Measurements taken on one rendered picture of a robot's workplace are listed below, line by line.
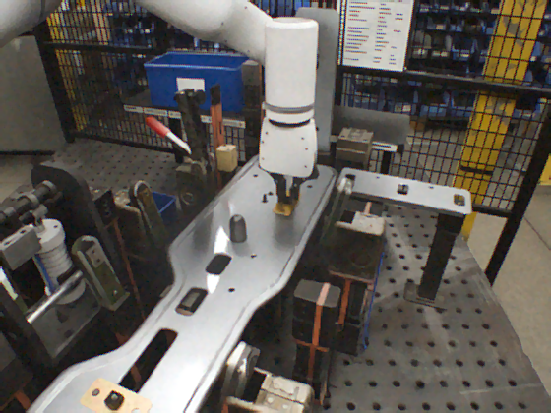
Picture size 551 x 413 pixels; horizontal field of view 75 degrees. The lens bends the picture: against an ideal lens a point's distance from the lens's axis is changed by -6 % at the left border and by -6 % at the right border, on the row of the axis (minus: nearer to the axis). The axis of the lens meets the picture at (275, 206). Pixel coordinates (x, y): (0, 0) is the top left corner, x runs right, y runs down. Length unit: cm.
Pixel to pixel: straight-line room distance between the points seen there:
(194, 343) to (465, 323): 70
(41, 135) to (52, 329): 276
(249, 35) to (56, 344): 58
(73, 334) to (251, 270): 29
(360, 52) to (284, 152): 58
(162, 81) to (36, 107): 210
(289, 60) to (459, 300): 75
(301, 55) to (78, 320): 54
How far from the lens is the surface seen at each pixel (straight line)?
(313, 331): 65
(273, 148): 69
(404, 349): 94
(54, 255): 64
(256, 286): 61
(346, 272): 73
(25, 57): 315
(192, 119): 77
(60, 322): 69
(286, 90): 63
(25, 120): 337
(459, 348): 99
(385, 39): 118
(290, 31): 61
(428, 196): 87
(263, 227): 72
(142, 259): 76
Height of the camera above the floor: 144
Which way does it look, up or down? 34 degrees down
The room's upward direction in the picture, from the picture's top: straight up
